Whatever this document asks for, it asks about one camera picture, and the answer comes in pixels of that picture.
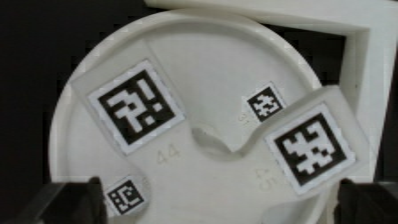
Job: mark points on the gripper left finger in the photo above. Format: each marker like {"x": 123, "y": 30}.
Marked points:
{"x": 66, "y": 204}

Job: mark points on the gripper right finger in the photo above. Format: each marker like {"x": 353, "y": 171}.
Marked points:
{"x": 367, "y": 203}

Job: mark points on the white cross-shaped table base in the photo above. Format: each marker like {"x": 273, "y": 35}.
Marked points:
{"x": 210, "y": 144}

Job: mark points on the white round table top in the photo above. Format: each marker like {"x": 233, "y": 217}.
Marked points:
{"x": 189, "y": 39}

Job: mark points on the white U-shaped fence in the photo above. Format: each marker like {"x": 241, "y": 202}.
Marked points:
{"x": 361, "y": 19}

